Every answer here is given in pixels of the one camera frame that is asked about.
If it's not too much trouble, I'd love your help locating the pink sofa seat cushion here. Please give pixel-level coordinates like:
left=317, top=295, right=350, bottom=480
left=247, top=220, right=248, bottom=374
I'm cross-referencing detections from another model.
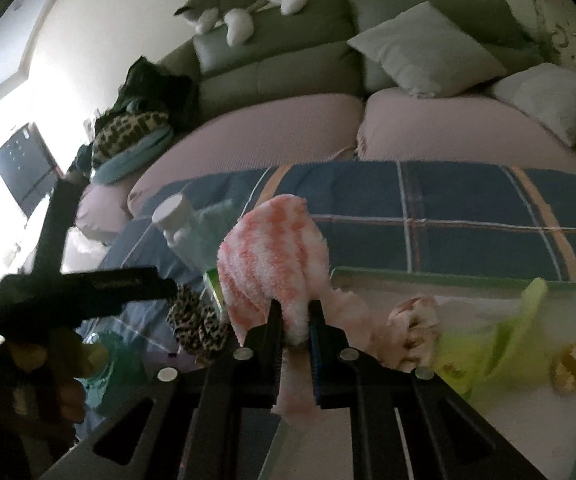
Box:
left=357, top=87, right=576, bottom=183
left=75, top=182, right=139, bottom=236
left=128, top=94, right=366, bottom=218

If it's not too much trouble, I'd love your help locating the leopard print scrunchie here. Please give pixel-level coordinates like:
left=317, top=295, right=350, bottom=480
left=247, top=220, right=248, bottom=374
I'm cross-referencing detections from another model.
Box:
left=167, top=287, right=233, bottom=363

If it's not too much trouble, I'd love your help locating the dark patterned pillow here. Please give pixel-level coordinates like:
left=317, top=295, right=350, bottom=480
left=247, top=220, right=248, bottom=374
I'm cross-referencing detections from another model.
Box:
left=90, top=110, right=171, bottom=163

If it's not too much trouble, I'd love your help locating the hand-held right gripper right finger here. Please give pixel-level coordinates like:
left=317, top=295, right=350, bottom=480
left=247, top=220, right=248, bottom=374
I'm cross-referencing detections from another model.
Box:
left=308, top=300, right=548, bottom=480

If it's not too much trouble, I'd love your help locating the dark cabinet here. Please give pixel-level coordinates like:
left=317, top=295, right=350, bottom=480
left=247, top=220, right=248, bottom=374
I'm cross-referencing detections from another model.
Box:
left=0, top=121, right=61, bottom=218

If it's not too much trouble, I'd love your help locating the dark teal cloth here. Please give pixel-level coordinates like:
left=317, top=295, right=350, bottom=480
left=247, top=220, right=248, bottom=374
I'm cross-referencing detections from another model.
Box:
left=70, top=142, right=96, bottom=181

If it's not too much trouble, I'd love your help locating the white tray with teal rim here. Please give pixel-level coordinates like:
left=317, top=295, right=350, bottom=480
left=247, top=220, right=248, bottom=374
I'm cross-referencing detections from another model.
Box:
left=268, top=266, right=576, bottom=480

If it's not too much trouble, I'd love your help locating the pale teal tissue pack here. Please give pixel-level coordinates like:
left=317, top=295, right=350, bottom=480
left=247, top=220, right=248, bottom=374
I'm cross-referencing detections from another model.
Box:
left=178, top=199, right=236, bottom=273

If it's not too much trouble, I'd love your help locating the pink striped fluffy towel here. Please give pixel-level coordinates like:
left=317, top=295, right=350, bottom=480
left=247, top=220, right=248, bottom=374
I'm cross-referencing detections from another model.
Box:
left=217, top=194, right=333, bottom=423

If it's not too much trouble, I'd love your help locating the person's left hand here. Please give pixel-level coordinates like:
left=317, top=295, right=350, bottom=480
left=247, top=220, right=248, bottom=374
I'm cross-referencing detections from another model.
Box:
left=10, top=327, right=112, bottom=424

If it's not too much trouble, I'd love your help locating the dark clothes pile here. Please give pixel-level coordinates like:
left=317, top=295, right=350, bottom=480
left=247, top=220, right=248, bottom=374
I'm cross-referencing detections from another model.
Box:
left=118, top=56, right=199, bottom=126

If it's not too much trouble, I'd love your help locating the pale pink cloth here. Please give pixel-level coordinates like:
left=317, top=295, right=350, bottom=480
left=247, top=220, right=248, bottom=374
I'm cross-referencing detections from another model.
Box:
left=325, top=287, right=393, bottom=361

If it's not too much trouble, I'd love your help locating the small orange cloth item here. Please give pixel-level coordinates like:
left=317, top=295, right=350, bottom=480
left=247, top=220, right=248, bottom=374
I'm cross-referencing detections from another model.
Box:
left=550, top=342, right=576, bottom=395

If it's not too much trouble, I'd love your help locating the white plastic bottle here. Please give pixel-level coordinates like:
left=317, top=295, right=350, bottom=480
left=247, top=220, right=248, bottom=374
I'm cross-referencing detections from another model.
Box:
left=151, top=195, right=201, bottom=261

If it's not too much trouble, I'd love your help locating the grey sofa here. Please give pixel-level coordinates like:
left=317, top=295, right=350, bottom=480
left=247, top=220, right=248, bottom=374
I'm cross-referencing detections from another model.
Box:
left=75, top=0, right=576, bottom=241

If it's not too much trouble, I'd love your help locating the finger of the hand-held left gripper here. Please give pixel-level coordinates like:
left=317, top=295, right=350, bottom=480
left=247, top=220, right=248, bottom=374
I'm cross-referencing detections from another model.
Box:
left=140, top=271, right=179, bottom=307

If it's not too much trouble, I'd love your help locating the small grey pillow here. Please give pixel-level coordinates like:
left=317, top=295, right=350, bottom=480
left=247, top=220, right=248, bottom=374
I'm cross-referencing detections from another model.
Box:
left=488, top=62, right=576, bottom=147

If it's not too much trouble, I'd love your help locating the green rolled cloth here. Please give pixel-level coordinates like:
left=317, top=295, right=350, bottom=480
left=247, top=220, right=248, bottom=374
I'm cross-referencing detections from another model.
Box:
left=75, top=332, right=144, bottom=416

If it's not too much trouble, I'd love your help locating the green cloth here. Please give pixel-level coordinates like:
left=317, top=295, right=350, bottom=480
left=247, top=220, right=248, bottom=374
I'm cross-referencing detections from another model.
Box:
left=435, top=277, right=551, bottom=396
left=75, top=332, right=144, bottom=416

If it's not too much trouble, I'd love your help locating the teal pillow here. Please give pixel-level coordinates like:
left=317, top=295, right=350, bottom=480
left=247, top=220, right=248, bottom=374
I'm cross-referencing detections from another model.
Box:
left=90, top=127, right=175, bottom=185

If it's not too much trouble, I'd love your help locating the pink floral fabric scrunchie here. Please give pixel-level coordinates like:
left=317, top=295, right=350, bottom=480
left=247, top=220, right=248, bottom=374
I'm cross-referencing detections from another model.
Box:
left=387, top=295, right=443, bottom=366

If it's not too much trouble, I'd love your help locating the green tissue pack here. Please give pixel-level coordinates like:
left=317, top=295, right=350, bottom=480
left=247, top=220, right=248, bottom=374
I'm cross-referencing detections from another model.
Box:
left=203, top=267, right=229, bottom=316

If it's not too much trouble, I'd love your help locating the grey white plush husky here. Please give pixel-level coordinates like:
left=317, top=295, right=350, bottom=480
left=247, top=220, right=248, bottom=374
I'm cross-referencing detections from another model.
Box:
left=174, top=0, right=305, bottom=46

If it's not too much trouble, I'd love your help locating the large grey pillow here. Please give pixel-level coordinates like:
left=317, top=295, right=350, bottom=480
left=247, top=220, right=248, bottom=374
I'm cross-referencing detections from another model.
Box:
left=347, top=1, right=511, bottom=98

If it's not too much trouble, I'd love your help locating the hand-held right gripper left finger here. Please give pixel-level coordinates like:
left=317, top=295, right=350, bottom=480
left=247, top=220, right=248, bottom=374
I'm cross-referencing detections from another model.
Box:
left=38, top=300, right=285, bottom=480

